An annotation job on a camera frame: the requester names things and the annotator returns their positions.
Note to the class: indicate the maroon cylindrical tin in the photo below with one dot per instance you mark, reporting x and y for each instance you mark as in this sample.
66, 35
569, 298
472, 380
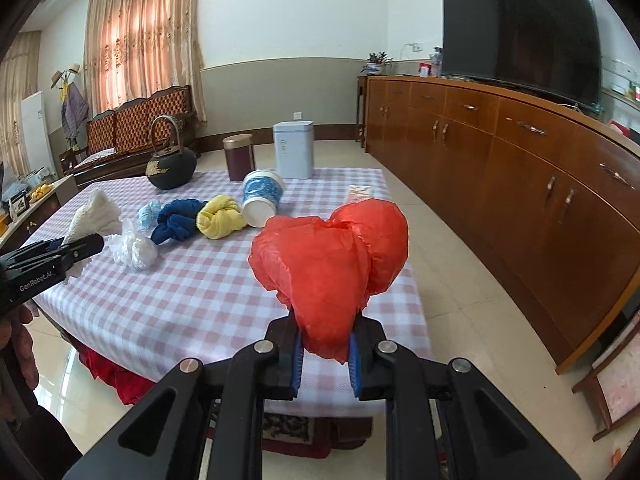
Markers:
240, 158

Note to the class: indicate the red plastic bag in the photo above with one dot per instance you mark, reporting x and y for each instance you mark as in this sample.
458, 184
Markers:
326, 270

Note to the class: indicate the left human hand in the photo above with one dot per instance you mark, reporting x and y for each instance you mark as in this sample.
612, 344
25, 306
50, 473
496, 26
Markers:
18, 399

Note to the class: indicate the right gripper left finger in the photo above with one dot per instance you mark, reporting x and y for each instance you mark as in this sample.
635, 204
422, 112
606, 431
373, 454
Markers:
203, 420

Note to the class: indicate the light blue paper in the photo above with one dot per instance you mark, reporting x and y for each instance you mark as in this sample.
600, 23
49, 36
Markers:
148, 213

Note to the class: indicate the wooden chair pink cushion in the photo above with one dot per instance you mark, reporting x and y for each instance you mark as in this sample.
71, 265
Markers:
613, 381

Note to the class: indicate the small potted plant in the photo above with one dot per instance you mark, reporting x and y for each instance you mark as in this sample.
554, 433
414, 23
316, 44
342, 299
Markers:
377, 64

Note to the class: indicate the coat rack with clothes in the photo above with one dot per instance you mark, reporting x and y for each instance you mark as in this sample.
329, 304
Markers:
74, 107

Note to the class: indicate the yellow cloth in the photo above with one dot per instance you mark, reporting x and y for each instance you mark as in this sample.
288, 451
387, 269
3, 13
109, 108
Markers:
220, 217

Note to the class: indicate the blue white paper cup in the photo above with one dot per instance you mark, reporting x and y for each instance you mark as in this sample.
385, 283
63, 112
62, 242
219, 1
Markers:
262, 193

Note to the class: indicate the wooden bench sofa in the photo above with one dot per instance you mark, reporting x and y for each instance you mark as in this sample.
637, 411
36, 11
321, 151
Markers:
121, 142

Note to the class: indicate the black flat television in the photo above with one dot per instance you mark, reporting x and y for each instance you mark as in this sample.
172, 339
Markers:
546, 46

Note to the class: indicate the clear plastic bag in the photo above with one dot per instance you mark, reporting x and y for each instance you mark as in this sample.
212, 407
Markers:
131, 249

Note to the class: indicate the white square tin box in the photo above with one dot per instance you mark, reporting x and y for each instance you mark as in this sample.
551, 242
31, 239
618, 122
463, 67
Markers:
294, 149

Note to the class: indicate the black iron teapot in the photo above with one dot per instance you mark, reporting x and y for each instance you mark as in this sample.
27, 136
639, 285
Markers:
173, 166

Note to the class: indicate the peach window curtain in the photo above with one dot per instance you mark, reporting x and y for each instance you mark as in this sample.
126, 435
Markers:
134, 48

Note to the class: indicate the dark blue crumpled cloth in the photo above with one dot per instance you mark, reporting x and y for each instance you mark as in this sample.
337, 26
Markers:
177, 220

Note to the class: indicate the white refrigerator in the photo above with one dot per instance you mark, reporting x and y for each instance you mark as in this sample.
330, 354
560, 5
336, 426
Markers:
35, 134

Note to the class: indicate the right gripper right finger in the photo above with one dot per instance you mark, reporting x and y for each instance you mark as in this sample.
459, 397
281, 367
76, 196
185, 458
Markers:
445, 420

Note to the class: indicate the long wooden sideboard cabinet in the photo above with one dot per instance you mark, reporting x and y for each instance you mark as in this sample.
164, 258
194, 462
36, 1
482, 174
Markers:
546, 197

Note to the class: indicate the pink white snack packet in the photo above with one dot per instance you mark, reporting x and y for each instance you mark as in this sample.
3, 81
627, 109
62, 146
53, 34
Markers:
358, 193

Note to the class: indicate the white crumpled cloth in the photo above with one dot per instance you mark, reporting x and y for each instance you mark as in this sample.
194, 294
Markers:
100, 215

